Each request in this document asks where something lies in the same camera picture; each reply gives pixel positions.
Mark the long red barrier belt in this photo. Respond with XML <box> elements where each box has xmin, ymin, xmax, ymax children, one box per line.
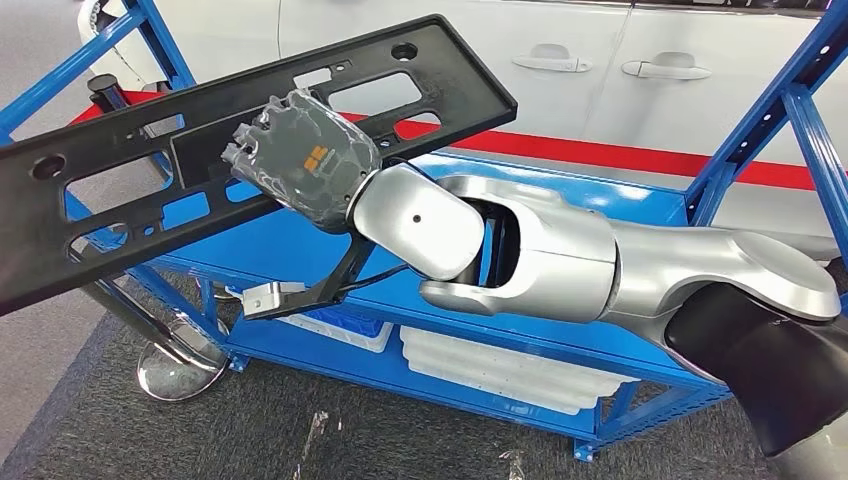
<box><xmin>122</xmin><ymin>89</ymin><xmax>816</xmax><ymax>193</ymax></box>

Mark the clear floor tape strip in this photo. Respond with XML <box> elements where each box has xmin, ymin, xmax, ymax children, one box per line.
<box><xmin>498</xmin><ymin>450</ymin><xmax>529</xmax><ymax>480</ymax></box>
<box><xmin>291</xmin><ymin>410</ymin><xmax>331</xmax><ymax>480</ymax></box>

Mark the blue plastic crate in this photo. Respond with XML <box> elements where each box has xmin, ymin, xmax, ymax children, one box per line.
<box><xmin>301</xmin><ymin>307</ymin><xmax>386</xmax><ymax>339</ymax></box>

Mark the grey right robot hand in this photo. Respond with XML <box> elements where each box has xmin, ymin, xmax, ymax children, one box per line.
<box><xmin>220</xmin><ymin>87</ymin><xmax>384</xmax><ymax>234</ymax></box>

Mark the black plastic plate frame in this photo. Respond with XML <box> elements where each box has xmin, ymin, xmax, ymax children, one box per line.
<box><xmin>0</xmin><ymin>14</ymin><xmax>519</xmax><ymax>318</ymax></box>

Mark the chrome stanchion post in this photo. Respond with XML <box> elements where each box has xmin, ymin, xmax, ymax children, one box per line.
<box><xmin>86</xmin><ymin>74</ymin><xmax>134</xmax><ymax>114</ymax></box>
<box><xmin>79</xmin><ymin>274</ymin><xmax>230</xmax><ymax>403</ymax></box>

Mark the white car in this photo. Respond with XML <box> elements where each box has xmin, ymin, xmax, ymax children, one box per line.
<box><xmin>76</xmin><ymin>0</ymin><xmax>848</xmax><ymax>263</ymax></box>

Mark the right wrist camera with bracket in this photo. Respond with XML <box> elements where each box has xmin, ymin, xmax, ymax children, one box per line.
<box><xmin>240</xmin><ymin>231</ymin><xmax>379</xmax><ymax>323</ymax></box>

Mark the blue metal shelf rack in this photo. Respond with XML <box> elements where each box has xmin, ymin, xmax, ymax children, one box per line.
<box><xmin>0</xmin><ymin>0</ymin><xmax>848</xmax><ymax>463</ymax></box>

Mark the white car door handle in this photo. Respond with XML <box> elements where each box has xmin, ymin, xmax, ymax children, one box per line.
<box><xmin>620</xmin><ymin>51</ymin><xmax>712</xmax><ymax>82</ymax></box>
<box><xmin>511</xmin><ymin>43</ymin><xmax>594</xmax><ymax>74</ymax></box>

